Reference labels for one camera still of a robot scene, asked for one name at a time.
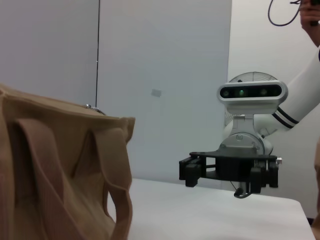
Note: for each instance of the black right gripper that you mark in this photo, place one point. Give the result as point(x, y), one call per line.
point(227, 166)

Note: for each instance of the silver metal zipper pull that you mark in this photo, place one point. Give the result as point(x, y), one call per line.
point(94, 108)

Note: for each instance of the khaki canvas food bag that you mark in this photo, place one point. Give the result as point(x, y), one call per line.
point(57, 175)

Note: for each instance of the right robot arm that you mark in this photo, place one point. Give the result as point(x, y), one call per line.
point(297, 95)

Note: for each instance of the person's bare hand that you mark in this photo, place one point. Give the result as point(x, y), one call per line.
point(310, 23)

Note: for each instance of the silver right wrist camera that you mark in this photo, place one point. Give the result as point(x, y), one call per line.
point(252, 93)

